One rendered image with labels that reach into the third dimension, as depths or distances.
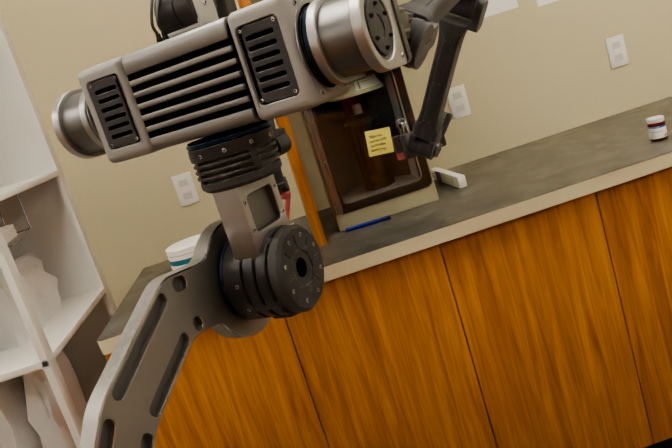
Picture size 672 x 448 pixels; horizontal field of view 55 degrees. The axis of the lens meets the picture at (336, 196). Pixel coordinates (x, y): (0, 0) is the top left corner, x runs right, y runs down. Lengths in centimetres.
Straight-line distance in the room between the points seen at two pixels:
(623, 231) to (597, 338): 31
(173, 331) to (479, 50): 179
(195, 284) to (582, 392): 134
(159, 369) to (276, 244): 24
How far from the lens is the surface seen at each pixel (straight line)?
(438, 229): 172
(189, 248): 173
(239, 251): 102
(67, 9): 244
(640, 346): 209
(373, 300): 176
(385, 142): 194
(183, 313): 98
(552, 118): 259
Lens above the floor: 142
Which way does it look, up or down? 11 degrees down
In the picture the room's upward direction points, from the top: 17 degrees counter-clockwise
